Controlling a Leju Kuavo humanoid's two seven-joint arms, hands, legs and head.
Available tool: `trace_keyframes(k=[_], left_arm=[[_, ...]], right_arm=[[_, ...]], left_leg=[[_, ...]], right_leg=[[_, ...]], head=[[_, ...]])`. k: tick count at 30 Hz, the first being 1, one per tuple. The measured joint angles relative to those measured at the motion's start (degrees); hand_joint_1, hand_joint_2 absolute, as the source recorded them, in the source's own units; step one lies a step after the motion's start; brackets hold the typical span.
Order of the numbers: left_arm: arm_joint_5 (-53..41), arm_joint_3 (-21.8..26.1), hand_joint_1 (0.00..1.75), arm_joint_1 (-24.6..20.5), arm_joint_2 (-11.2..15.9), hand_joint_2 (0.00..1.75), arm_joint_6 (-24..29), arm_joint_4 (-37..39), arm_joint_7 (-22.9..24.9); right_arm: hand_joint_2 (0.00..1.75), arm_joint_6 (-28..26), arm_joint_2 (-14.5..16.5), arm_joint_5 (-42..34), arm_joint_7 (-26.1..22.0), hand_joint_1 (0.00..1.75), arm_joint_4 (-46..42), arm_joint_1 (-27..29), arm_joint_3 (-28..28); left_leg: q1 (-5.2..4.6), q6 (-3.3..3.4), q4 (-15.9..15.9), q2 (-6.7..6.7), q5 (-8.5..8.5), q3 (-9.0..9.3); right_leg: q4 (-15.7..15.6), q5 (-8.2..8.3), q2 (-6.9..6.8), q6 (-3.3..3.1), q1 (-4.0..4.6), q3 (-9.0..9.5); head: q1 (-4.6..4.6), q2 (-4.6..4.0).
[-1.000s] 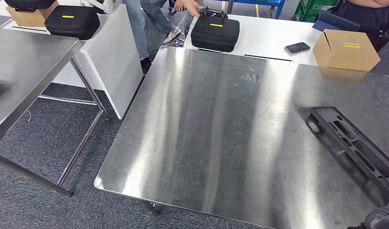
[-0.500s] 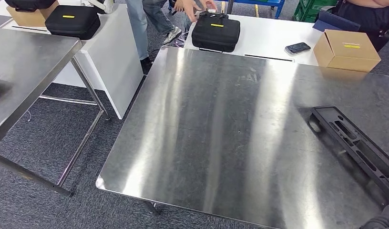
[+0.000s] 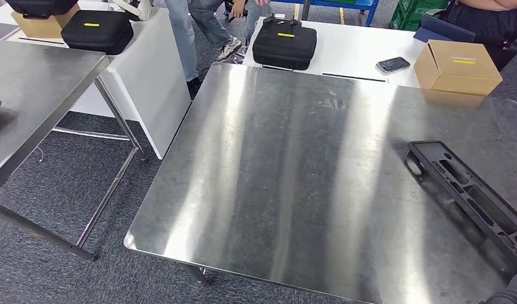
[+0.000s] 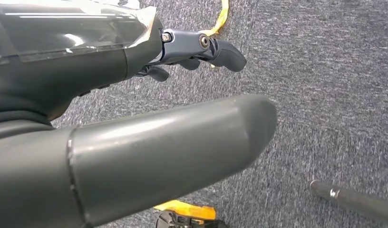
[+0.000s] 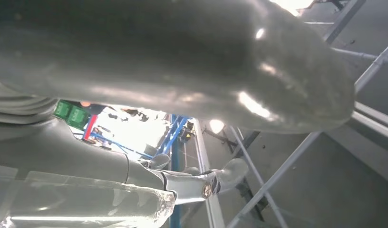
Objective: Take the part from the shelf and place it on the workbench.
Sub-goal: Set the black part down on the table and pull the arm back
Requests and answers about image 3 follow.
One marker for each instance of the black smartphone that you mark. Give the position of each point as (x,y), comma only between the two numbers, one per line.
(393,65)

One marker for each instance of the cardboard box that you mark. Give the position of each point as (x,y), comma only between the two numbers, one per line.
(455,69)
(40,25)

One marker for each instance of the dark blue laptop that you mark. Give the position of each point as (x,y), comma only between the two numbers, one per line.
(445,31)

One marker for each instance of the white desk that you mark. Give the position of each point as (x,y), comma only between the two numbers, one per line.
(149,84)
(351,46)

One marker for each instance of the black zip case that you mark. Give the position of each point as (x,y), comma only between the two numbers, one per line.
(40,6)
(97,33)
(283,48)

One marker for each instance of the standing person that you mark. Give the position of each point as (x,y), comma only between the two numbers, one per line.
(212,25)
(181,38)

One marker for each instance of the stainless steel workbench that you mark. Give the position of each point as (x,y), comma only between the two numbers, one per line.
(283,189)

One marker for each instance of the green plastic crate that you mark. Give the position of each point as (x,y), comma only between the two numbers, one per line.
(418,14)

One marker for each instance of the grey flat tablet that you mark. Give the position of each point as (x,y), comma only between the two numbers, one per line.
(2,30)

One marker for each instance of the stainless steel table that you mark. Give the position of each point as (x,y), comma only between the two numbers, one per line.
(36,84)

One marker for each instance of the black plastic bracket part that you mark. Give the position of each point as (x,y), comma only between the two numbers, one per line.
(464,191)

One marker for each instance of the blue metal cart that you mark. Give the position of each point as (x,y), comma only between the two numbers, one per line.
(351,4)

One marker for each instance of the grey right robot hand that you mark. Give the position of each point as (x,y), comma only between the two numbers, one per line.
(512,291)

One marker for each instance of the white headset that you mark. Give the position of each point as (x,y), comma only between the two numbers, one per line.
(134,9)

